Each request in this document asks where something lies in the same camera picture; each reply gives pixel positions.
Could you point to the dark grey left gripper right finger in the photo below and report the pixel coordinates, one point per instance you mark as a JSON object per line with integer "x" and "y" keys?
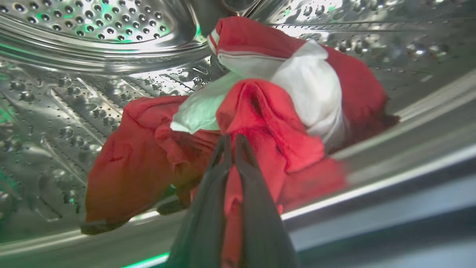
{"x": 264, "y": 230}

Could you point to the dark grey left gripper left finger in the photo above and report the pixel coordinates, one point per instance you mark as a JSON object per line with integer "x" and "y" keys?
{"x": 202, "y": 223}

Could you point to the red and white garment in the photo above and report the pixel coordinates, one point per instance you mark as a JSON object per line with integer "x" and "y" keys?
{"x": 148, "y": 156}

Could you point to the white front-load washing machine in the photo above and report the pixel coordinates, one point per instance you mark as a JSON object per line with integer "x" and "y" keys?
{"x": 427, "y": 167}

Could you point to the grey rubber door gasket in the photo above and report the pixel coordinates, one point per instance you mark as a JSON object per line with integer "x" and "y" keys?
{"x": 409, "y": 234}

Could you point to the perforated steel washer drum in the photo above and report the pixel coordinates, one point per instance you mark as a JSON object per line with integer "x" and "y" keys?
{"x": 67, "y": 104}

